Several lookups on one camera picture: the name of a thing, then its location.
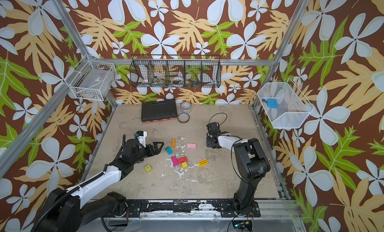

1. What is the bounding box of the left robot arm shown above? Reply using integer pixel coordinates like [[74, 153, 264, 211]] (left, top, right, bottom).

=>
[[31, 131, 164, 232]]

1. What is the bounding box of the pink rectangular block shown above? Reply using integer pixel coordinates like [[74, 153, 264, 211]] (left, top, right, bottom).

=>
[[187, 143, 197, 149]]

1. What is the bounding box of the teal triangular block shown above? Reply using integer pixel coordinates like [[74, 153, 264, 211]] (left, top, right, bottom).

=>
[[165, 147, 173, 155]]

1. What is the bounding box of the black wire wall basket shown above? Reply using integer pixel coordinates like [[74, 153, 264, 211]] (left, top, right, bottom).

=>
[[129, 54, 222, 88]]

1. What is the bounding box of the brown tape roll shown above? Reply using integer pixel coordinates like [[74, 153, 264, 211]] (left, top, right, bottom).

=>
[[177, 113, 190, 124]]

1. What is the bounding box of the white wire basket left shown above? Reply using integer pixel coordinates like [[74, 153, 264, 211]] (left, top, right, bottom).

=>
[[65, 55, 117, 101]]

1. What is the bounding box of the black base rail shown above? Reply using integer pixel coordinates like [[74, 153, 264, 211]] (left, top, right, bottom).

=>
[[126, 199, 261, 219]]

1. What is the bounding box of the blue object in basket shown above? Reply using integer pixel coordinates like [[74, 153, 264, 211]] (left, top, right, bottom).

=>
[[262, 98, 278, 109]]

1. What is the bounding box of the black red tool case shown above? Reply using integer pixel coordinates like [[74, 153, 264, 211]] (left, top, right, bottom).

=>
[[141, 99, 178, 123]]

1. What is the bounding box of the yellow green cube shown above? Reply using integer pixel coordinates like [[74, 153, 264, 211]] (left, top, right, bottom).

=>
[[145, 165, 152, 173]]

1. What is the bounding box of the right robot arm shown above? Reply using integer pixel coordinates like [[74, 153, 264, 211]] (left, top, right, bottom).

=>
[[207, 123, 271, 215]]

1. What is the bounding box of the white mesh basket right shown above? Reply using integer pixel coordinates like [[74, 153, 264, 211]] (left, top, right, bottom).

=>
[[258, 79, 315, 130]]

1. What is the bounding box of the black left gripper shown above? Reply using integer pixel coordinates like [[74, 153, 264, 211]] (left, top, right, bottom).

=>
[[132, 141, 165, 166]]

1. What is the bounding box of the clear tape roll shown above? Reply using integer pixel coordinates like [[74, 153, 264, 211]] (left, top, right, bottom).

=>
[[180, 101, 192, 114]]

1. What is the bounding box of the yellow red striped block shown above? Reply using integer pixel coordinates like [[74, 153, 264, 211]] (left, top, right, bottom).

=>
[[198, 159, 209, 167]]

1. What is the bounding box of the white tape roll in basket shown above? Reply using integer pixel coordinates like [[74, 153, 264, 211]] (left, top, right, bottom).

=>
[[171, 76, 184, 84]]

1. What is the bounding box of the magenta block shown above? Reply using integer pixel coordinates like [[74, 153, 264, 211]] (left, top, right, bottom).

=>
[[171, 156, 179, 167]]

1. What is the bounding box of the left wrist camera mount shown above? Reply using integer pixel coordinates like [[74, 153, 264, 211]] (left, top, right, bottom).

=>
[[135, 131, 148, 148]]

